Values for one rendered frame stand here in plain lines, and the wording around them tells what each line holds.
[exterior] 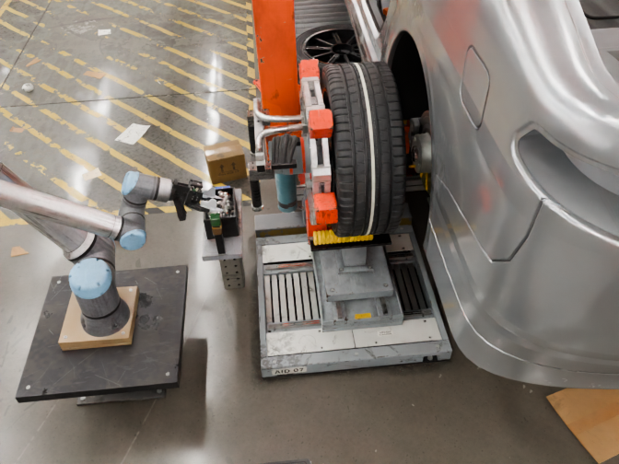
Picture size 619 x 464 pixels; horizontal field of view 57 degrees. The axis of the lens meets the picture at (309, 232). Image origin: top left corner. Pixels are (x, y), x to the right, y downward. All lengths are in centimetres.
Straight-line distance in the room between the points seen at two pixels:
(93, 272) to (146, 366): 42
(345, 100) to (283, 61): 55
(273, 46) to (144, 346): 130
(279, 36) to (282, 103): 31
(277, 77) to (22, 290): 169
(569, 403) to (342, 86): 159
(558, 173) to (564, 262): 18
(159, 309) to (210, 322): 37
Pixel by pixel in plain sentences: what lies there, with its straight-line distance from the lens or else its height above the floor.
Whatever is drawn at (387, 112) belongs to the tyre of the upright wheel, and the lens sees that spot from 195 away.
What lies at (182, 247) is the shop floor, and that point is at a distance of 312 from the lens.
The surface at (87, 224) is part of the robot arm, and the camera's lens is 209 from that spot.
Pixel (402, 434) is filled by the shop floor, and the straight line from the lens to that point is 243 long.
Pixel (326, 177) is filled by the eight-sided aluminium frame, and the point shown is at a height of 95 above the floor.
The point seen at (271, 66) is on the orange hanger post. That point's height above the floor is 103.
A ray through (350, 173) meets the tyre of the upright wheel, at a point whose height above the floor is 98.
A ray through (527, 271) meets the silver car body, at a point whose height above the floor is 124.
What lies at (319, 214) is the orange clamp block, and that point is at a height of 87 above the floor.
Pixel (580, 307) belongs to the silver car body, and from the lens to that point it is 134.
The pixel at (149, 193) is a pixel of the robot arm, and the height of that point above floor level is 83.
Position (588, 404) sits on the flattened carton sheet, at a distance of 268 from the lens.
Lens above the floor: 217
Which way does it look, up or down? 45 degrees down
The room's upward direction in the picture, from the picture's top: 2 degrees counter-clockwise
